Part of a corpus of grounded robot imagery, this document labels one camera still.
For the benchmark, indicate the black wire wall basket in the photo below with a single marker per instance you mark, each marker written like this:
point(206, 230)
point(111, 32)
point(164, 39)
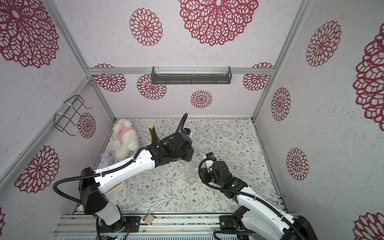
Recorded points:
point(64, 118)

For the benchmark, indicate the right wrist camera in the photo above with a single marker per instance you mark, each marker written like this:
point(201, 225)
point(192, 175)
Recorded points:
point(211, 157)

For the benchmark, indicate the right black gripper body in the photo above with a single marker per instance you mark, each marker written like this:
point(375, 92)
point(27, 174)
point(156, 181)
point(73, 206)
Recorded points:
point(205, 174)

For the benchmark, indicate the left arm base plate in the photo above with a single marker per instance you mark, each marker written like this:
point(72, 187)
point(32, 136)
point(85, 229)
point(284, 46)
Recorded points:
point(125, 225)

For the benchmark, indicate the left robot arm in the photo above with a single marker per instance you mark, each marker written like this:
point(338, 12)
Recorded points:
point(94, 191)

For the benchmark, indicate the dark green wine bottle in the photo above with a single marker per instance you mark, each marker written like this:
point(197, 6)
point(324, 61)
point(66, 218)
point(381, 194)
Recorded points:
point(154, 136)

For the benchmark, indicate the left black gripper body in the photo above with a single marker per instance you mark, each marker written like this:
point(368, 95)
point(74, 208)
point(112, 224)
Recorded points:
point(186, 155)

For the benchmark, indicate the white plush toy pink shirt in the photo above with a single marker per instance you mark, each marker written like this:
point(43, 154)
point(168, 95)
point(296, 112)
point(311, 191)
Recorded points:
point(126, 139)

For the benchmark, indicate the small purple capped jar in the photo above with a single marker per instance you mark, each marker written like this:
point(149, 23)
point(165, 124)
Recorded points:
point(107, 159)

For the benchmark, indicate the small wooden block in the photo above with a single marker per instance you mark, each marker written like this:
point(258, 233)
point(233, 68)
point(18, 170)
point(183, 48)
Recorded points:
point(149, 219)

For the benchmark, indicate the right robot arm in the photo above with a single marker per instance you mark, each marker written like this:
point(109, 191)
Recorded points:
point(255, 215)

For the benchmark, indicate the clear bottle with red label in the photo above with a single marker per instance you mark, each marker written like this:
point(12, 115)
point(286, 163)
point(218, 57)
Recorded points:
point(191, 172)

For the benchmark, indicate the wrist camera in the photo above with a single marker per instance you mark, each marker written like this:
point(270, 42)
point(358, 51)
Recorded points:
point(211, 157)
point(187, 131)

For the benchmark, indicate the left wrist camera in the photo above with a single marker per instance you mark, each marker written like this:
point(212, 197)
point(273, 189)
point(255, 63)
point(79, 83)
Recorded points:
point(187, 131)

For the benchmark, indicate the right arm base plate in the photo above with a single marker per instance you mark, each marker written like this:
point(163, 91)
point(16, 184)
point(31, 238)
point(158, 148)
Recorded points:
point(231, 223)

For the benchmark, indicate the black wall shelf rack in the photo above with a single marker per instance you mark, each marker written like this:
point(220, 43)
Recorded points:
point(191, 76)

